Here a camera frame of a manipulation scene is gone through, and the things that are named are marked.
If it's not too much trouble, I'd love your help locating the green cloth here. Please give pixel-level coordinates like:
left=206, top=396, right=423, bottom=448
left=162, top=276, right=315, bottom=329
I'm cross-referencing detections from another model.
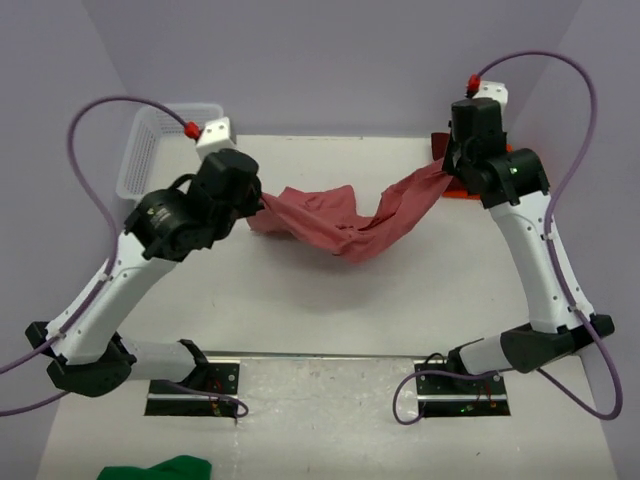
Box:
left=97, top=455, right=213, bottom=480

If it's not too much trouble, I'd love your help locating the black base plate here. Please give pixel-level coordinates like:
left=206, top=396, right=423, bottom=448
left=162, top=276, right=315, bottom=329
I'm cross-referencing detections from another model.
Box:
left=414, top=355, right=511, bottom=418
left=144, top=360, right=241, bottom=419

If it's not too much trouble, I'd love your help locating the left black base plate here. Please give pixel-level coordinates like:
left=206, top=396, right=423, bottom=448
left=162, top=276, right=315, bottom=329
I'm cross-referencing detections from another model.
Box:
left=144, top=360, right=241, bottom=419

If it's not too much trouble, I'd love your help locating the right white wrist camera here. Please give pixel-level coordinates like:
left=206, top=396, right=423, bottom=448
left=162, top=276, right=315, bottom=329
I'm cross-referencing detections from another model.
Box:
left=474, top=80, right=509, bottom=109

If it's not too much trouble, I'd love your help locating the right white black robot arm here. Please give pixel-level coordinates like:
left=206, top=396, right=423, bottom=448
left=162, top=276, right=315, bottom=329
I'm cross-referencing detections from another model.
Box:
left=443, top=98, right=615, bottom=393

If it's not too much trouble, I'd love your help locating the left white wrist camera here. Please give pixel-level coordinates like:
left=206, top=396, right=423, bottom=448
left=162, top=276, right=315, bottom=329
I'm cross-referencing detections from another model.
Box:
left=196, top=117, right=237, bottom=161

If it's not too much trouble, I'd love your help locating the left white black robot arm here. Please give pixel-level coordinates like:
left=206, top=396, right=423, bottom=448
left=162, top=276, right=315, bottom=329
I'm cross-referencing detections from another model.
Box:
left=26, top=149, right=263, bottom=398

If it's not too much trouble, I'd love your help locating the folded orange shirt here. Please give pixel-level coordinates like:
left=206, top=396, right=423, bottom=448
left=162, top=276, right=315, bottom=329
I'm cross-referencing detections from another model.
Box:
left=442, top=137, right=514, bottom=200

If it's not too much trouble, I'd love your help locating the pink t shirt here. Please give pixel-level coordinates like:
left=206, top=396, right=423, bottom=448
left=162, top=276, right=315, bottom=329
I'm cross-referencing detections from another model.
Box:
left=247, top=161, right=452, bottom=263

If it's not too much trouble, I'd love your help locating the white plastic basket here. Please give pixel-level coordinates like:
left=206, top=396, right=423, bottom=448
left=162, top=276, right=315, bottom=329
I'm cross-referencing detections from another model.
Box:
left=116, top=106, right=195, bottom=201

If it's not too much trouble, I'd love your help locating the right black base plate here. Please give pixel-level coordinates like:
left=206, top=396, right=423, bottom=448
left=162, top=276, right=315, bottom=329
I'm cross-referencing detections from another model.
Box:
left=414, top=355, right=511, bottom=418

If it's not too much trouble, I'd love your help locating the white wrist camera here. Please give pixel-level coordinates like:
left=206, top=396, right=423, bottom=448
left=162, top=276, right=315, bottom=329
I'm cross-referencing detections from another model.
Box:
left=196, top=117, right=237, bottom=161
left=474, top=80, right=509, bottom=109

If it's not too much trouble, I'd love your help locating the folded dark red shirt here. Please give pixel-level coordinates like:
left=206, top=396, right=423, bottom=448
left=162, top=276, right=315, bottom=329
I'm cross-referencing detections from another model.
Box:
left=430, top=132, right=450, bottom=161

